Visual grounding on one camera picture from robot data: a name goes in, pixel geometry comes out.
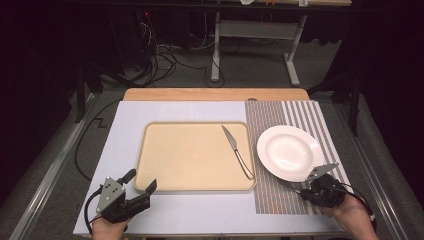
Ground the aluminium floor rail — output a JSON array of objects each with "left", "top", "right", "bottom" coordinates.
[
  {"left": 8, "top": 93, "right": 96, "bottom": 240},
  {"left": 333, "top": 102, "right": 409, "bottom": 240}
]

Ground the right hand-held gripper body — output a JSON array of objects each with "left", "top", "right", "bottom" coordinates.
[{"left": 299, "top": 162, "right": 348, "bottom": 208}]

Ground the silver table knife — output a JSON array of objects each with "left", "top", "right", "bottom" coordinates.
[{"left": 221, "top": 124, "right": 256, "bottom": 181}]

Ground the person's right hand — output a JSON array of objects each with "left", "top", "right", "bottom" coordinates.
[{"left": 321, "top": 194, "right": 372, "bottom": 228}]

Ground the beige plastic tray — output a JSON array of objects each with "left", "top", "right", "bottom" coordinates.
[{"left": 133, "top": 121, "right": 258, "bottom": 194}]

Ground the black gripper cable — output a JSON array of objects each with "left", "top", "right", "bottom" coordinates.
[
  {"left": 333, "top": 182, "right": 378, "bottom": 232},
  {"left": 83, "top": 186, "right": 103, "bottom": 235}
]

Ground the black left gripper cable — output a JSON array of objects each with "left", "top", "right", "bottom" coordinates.
[{"left": 83, "top": 186, "right": 103, "bottom": 235}]

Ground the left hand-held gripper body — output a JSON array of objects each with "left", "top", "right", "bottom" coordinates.
[{"left": 95, "top": 176, "right": 150, "bottom": 224}]

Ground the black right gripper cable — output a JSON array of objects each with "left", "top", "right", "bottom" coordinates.
[{"left": 333, "top": 182, "right": 378, "bottom": 232}]

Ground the grey striped placemat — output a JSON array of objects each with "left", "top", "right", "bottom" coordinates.
[{"left": 244, "top": 99, "right": 359, "bottom": 215}]

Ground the person's left hand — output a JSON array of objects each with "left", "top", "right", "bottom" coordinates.
[{"left": 91, "top": 216, "right": 130, "bottom": 240}]

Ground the bundle of floor cables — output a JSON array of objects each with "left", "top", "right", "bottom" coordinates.
[{"left": 128, "top": 11, "right": 208, "bottom": 88}]

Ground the black metal stand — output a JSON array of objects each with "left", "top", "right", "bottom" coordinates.
[
  {"left": 306, "top": 73, "right": 363, "bottom": 138},
  {"left": 73, "top": 59, "right": 134, "bottom": 125}
]

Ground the white round plate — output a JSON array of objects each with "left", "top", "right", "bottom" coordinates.
[{"left": 256, "top": 124, "right": 325, "bottom": 183}]

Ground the white metal desk frame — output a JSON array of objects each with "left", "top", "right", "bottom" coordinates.
[{"left": 209, "top": 0, "right": 353, "bottom": 88}]

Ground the black floor cable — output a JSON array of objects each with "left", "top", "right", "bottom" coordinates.
[{"left": 74, "top": 99, "right": 121, "bottom": 183}]

